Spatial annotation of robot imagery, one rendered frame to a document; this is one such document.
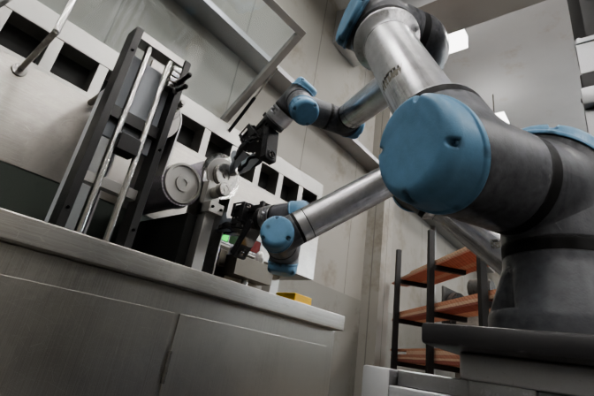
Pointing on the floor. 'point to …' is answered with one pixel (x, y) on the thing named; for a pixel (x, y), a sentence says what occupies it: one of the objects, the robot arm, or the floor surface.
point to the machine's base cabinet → (143, 337)
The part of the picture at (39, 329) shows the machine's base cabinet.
